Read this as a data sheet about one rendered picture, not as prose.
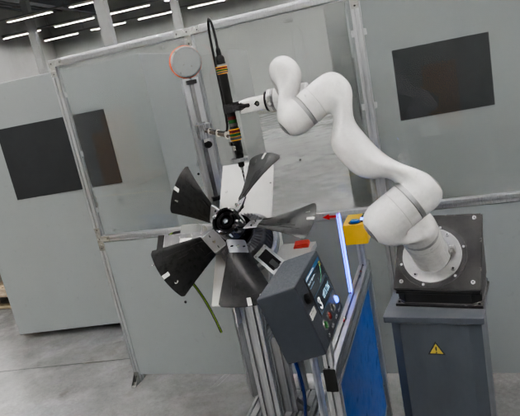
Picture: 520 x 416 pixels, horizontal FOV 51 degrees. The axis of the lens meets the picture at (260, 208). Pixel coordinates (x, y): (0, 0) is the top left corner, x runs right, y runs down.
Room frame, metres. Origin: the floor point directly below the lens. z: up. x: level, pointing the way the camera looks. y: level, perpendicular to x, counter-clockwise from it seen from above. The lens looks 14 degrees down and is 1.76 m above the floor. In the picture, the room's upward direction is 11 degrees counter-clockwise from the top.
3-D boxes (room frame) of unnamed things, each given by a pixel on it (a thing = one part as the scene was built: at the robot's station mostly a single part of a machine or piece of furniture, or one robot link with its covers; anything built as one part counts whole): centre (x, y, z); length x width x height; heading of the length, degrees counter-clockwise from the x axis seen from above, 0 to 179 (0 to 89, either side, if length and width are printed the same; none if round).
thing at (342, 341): (1.93, -0.26, 0.82); 0.90 x 0.04 x 0.08; 160
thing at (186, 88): (2.84, 0.22, 0.90); 0.08 x 0.06 x 1.80; 105
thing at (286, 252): (2.70, -0.04, 0.85); 0.36 x 0.24 x 0.03; 70
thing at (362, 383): (1.93, -0.26, 0.45); 0.82 x 0.02 x 0.66; 160
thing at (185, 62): (2.84, 0.22, 1.88); 0.16 x 0.07 x 0.16; 105
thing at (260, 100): (2.11, -0.06, 1.65); 0.11 x 0.10 x 0.07; 70
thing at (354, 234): (2.30, -0.40, 1.02); 0.16 x 0.10 x 0.11; 160
